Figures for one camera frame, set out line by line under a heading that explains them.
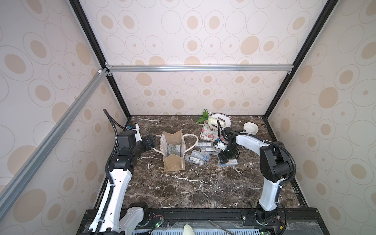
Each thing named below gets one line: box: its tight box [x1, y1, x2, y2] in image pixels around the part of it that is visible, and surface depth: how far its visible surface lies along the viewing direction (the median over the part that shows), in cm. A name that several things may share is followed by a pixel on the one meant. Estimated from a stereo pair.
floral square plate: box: [200, 115, 233, 143], surface depth 111 cm
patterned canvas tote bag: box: [152, 129, 199, 171], surface depth 93 cm
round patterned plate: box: [207, 112, 233, 131], surface depth 119 cm
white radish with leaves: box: [195, 109, 226, 127], surface depth 118 cm
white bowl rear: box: [243, 121, 259, 136], surface depth 111 cm
